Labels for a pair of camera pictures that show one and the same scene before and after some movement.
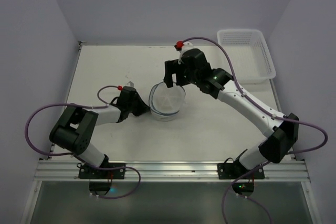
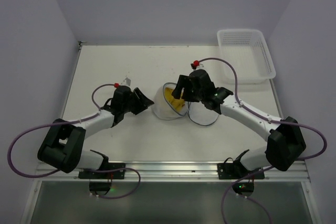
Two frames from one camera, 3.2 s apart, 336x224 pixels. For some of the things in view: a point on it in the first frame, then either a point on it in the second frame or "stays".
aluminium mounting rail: [171, 171] stays
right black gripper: [176, 68] → [186, 87]
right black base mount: [243, 176] stays
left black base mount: [100, 178] stays
